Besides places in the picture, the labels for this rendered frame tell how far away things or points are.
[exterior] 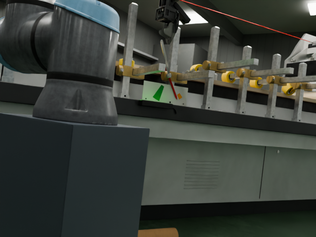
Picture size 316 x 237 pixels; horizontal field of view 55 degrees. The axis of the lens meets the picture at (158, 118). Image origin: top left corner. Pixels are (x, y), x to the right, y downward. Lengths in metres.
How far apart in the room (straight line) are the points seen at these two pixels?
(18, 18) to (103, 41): 0.23
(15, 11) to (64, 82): 0.25
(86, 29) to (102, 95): 0.14
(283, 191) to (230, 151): 0.63
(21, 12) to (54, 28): 0.13
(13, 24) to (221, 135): 1.32
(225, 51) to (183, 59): 1.39
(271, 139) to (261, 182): 0.42
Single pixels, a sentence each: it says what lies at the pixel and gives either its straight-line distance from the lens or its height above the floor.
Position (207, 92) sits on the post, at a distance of 1.73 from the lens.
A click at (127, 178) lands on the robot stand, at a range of 0.71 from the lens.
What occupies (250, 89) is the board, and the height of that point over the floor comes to 0.88.
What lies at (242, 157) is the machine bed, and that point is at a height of 0.41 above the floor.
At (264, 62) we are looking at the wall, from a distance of 9.44.
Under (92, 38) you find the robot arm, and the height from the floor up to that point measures 0.78.
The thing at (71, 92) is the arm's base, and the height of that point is 0.66.
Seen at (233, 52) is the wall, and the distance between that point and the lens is 9.77.
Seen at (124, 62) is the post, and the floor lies 0.87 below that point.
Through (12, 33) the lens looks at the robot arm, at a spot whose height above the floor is 0.79.
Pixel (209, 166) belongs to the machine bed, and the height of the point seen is 0.34.
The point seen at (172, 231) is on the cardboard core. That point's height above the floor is 0.07.
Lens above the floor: 0.63
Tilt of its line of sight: level
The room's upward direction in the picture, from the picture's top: 6 degrees clockwise
